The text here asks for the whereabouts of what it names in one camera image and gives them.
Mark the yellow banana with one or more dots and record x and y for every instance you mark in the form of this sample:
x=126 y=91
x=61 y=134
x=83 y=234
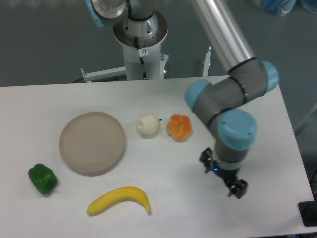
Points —
x=122 y=194

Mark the black device at edge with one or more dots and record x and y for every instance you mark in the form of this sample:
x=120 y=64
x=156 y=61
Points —
x=308 y=212

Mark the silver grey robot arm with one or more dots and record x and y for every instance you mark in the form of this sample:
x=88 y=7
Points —
x=216 y=105

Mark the orange bread roll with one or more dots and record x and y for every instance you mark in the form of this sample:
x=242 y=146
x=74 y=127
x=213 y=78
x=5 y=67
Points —
x=179 y=127

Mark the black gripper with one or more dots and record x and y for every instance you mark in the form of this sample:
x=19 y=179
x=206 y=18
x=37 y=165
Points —
x=226 y=172

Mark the beige round plate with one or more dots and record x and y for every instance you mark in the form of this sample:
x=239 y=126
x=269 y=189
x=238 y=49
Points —
x=92 y=143

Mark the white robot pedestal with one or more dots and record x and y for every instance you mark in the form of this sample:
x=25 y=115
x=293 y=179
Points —
x=141 y=44

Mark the blue plastic bag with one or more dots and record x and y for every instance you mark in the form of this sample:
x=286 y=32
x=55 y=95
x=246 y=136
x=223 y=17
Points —
x=283 y=7

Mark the green bell pepper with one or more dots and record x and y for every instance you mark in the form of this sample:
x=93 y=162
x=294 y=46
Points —
x=43 y=178

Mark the white bracket post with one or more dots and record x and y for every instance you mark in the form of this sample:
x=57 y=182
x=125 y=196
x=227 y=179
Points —
x=207 y=62

